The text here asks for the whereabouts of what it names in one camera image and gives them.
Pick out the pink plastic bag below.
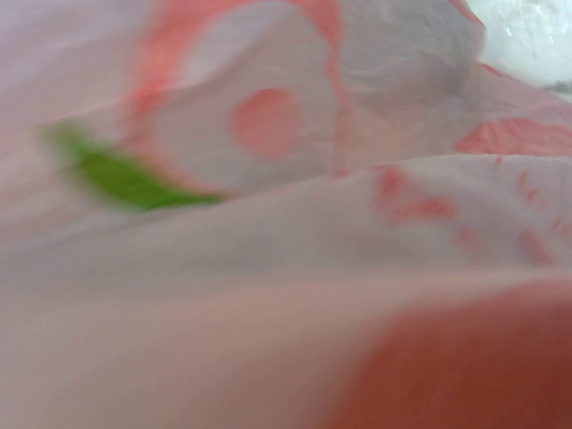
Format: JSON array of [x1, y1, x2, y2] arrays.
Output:
[[1, 1, 571, 428]]

